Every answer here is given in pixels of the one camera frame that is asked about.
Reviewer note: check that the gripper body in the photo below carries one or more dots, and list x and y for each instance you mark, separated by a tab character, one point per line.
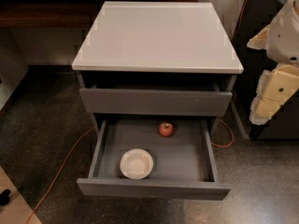
285	42

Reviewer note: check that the grey drawer cabinet white top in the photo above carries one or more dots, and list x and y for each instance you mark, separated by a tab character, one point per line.
174	46

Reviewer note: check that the black object at left edge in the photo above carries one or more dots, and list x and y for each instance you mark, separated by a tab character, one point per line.
4	197

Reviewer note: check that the white ceramic bowl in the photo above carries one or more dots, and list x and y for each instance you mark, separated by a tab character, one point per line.
136	163

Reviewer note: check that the grey top drawer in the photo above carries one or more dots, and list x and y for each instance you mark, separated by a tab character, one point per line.
155	102

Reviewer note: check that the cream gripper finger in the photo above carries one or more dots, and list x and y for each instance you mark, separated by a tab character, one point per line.
259	41
262	111

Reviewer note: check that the grey drawer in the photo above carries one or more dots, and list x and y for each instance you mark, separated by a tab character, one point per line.
155	102
183	164

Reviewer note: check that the dark cabinet on right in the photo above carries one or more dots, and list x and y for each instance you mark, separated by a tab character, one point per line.
254	16

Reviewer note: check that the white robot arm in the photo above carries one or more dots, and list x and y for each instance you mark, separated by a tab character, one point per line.
280	39

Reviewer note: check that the red apple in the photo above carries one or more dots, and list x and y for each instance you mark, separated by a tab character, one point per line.
165	129

